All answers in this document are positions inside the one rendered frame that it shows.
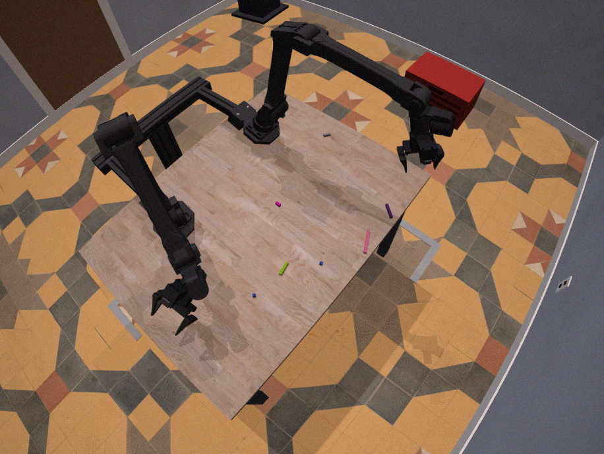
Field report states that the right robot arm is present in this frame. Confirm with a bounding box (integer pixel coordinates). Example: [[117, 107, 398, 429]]
[[93, 112, 209, 309]]

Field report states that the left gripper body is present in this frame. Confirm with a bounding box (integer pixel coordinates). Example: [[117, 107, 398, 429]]
[[397, 131, 444, 156]]

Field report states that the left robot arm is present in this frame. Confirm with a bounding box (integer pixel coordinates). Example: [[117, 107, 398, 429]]
[[246, 21, 454, 165]]

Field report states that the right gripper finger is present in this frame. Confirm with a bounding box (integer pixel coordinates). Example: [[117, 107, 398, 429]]
[[151, 292, 162, 316], [175, 317, 198, 336]]

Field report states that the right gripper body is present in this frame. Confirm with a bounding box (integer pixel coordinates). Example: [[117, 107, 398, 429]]
[[157, 290, 197, 322]]

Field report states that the lime green rod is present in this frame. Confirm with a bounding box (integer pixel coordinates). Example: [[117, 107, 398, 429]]
[[279, 262, 289, 276]]

